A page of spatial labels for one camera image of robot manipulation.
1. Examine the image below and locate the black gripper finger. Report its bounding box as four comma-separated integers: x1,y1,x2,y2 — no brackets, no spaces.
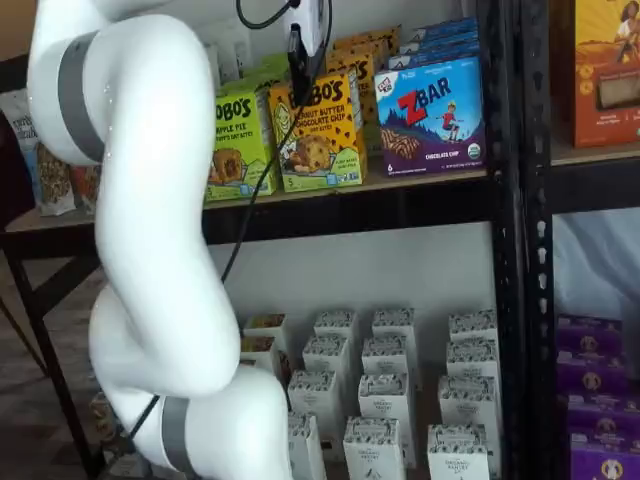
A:
287,23,322,102

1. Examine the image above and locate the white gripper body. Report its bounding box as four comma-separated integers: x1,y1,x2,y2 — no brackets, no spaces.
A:
291,0,332,57

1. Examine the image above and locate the orange Bobo's oat bites box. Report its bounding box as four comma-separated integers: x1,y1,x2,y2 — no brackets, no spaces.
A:
268,73,370,194
332,23,402,71
325,35,389,156
319,49,376,169

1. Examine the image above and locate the green Bobo's apple pie box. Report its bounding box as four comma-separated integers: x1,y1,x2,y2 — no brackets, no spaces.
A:
249,73,292,96
242,52,292,77
207,88,280,197

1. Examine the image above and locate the blue Zbar snack box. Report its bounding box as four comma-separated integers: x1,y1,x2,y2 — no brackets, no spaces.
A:
398,29,481,51
409,16,480,37
373,54,487,177
388,42,482,69

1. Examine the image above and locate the black metal shelf beam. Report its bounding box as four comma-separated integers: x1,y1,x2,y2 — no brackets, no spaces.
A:
0,172,501,264
549,158,640,217

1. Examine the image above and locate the white floral print box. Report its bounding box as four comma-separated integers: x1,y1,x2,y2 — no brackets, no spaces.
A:
358,373,410,426
427,423,491,480
302,335,351,381
448,309,499,346
313,310,359,346
372,308,416,346
445,340,501,381
438,375,501,431
360,335,409,381
287,412,329,480
287,369,339,441
343,416,406,480

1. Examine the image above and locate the yellow granola box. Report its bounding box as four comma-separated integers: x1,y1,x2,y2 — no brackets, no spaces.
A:
243,313,289,351
239,335,281,374

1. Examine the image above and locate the large orange cereal box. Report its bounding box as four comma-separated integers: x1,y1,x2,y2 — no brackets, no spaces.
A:
572,0,640,150

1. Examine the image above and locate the black metal shelf unit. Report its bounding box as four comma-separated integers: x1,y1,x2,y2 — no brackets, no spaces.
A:
0,167,494,236

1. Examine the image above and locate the tan wooden shelf board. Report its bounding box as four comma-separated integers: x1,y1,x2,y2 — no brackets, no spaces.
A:
549,137,640,167

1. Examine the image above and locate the purple snack box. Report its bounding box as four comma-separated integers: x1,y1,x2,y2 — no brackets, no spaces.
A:
556,349,630,399
564,393,640,439
556,313,624,354
568,433,640,480

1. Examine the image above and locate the white granola bag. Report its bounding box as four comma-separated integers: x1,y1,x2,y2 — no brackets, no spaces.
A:
202,39,251,85

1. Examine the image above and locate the orange label granola bag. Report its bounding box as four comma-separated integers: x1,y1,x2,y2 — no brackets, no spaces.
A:
34,144,104,217

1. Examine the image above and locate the blue label granola bag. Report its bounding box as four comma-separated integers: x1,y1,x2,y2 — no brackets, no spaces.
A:
0,88,41,217

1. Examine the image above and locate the white plastic sheet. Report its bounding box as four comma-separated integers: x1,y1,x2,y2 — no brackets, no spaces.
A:
552,213,640,321

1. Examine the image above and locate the short black looped cable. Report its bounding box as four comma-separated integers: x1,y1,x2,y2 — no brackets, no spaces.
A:
236,0,301,30

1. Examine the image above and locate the long black cable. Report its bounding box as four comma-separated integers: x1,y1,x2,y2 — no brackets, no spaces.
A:
127,97,301,441

